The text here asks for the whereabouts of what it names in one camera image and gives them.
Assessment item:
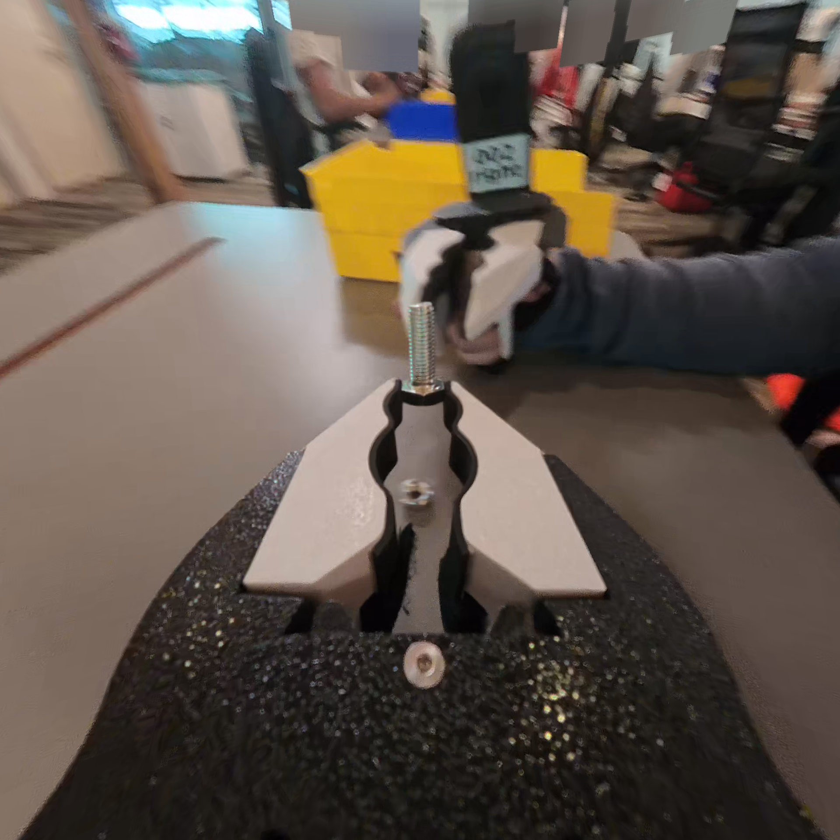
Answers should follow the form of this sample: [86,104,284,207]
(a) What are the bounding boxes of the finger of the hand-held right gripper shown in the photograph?
[399,220,463,329]
[459,222,547,361]

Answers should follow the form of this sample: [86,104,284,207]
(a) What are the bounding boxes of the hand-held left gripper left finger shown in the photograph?
[243,378,416,626]

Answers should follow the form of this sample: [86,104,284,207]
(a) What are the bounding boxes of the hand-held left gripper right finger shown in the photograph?
[436,379,608,632]

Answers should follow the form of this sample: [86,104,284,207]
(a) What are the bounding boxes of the silver steel bolt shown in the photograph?
[404,302,442,396]

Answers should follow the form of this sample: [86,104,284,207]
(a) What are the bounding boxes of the person's right forearm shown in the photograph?
[515,236,840,385]

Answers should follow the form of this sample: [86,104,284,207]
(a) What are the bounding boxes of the person's right hand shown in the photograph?
[448,325,514,368]

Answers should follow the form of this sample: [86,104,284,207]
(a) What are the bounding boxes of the blue plastic bin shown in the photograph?
[386,100,459,143]

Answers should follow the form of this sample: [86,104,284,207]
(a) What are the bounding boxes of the black office chair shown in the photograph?
[248,29,317,208]

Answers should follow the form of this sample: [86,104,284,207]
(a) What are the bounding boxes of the red bag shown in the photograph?
[656,161,724,214]

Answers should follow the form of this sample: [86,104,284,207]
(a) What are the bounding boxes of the white recycling cabinet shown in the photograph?
[140,82,252,182]

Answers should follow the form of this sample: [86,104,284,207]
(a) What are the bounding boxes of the black shelf rack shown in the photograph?
[712,5,809,193]

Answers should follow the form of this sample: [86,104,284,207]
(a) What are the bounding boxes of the orange plastic object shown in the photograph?
[764,374,840,435]

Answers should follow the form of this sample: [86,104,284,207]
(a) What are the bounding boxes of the wooden support post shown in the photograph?
[62,0,186,204]

